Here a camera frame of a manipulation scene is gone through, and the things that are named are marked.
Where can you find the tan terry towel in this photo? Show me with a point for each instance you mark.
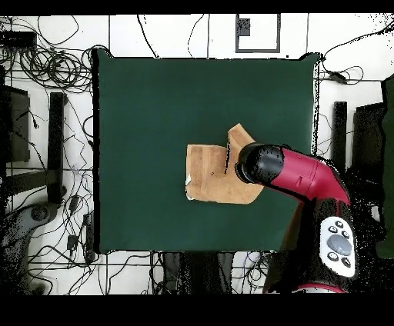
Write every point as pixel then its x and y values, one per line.
pixel 209 181

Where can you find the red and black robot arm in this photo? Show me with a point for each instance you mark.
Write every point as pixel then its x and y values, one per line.
pixel 301 175

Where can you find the flat black box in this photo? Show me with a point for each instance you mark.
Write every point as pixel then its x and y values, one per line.
pixel 18 39

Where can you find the dark green table cloth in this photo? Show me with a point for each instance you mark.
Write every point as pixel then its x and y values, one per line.
pixel 138 123

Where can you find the black power strip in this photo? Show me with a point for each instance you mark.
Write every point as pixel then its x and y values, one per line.
pixel 89 233

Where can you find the long black bar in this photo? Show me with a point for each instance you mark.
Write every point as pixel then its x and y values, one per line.
pixel 56 147

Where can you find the small black power adapter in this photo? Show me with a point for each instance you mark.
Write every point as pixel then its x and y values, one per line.
pixel 72 242

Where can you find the black inline power adapter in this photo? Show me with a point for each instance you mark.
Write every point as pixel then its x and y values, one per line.
pixel 338 77

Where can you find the large black case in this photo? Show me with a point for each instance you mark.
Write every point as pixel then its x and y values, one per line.
pixel 367 141

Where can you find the grey chair base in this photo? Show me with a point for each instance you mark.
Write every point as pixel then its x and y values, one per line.
pixel 21 221

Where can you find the black monitor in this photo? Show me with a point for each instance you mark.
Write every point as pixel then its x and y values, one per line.
pixel 15 123

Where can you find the dark green fabric sheet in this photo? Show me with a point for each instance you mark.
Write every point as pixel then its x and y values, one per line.
pixel 388 153

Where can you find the dark grey square frame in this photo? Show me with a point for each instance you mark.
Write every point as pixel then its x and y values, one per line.
pixel 243 27

